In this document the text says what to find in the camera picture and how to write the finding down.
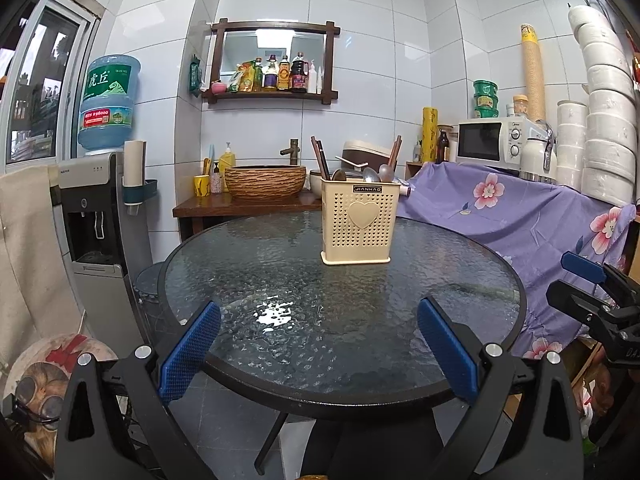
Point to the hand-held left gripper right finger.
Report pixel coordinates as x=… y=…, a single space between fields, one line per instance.
x=447 y=350

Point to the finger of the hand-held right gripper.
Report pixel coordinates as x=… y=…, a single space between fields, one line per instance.
x=582 y=267
x=570 y=300

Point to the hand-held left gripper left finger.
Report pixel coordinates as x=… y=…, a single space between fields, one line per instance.
x=192 y=345

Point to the cream perforated utensil holder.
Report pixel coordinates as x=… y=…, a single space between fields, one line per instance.
x=357 y=230

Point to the dark round stool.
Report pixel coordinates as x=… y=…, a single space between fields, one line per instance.
x=147 y=282

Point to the purple floral cloth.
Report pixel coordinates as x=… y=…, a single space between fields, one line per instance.
x=515 y=220

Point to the round glass table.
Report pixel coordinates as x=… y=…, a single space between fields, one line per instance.
x=260 y=260

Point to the grey water dispenser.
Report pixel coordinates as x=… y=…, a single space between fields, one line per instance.
x=100 y=270

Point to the white kettle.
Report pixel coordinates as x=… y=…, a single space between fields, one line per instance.
x=535 y=157

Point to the wooden counter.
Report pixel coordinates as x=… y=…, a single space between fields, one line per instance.
x=215 y=209

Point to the large stack of white bowls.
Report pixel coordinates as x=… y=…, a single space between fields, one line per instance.
x=607 y=125

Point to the round printed fan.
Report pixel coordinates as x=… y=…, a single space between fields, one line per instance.
x=45 y=370

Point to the yellow cup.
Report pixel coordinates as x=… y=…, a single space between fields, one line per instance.
x=201 y=186

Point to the teal cup holder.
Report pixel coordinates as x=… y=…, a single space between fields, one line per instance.
x=145 y=191

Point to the white microwave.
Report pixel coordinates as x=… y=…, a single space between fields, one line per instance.
x=480 y=140

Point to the small patterned pump bottle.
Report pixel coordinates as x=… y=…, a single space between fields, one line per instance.
x=216 y=181

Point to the white roll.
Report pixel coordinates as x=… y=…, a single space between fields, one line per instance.
x=404 y=189

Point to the jar with yellow lid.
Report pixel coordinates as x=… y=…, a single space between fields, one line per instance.
x=520 y=106

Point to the brown ribbed basin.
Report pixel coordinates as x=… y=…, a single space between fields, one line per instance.
x=265 y=182

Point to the brown glass bottle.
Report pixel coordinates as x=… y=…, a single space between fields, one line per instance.
x=443 y=149

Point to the small wooden box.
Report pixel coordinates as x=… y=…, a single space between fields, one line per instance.
x=414 y=170

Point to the beige cloth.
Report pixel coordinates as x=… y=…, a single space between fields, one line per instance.
x=30 y=250

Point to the yellow soap dispenser bottle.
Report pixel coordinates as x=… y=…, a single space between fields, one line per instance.
x=227 y=159

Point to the stack of green noodle bowls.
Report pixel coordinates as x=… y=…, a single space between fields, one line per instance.
x=485 y=100

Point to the white paper cup sleeve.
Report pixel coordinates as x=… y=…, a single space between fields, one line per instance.
x=134 y=160

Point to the tall stack of paper cups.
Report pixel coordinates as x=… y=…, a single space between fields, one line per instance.
x=534 y=75

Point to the white pot with lid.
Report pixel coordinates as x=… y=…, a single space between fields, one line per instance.
x=315 y=185

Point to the yellow roll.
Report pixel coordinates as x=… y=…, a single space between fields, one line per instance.
x=429 y=135

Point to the brown and white rice cooker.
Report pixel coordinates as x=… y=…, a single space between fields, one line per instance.
x=360 y=152

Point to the brass faucet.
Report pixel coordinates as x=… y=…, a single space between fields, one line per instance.
x=292 y=152

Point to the blue water jug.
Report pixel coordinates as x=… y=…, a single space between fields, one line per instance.
x=107 y=105

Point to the wooden framed mirror shelf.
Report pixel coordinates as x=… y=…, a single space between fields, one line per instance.
x=270 y=98

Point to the pink bowl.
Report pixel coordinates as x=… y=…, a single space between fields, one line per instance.
x=218 y=87

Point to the green hanging packet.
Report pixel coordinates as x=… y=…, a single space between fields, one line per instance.
x=195 y=77

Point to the yellow sauce packet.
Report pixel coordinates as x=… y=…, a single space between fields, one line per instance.
x=245 y=80

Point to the green bottle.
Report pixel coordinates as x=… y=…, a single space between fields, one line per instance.
x=258 y=79

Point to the purple label bottle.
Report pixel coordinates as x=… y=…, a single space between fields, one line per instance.
x=271 y=79

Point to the brown label bottle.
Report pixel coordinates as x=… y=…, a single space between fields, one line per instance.
x=284 y=79

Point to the dark soy sauce bottle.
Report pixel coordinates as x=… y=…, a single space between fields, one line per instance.
x=298 y=79

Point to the white squeeze bottle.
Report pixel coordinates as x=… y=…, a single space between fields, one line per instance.
x=312 y=81

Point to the small white bottle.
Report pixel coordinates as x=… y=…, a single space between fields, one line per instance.
x=320 y=82

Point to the window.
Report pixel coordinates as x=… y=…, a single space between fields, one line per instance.
x=45 y=75

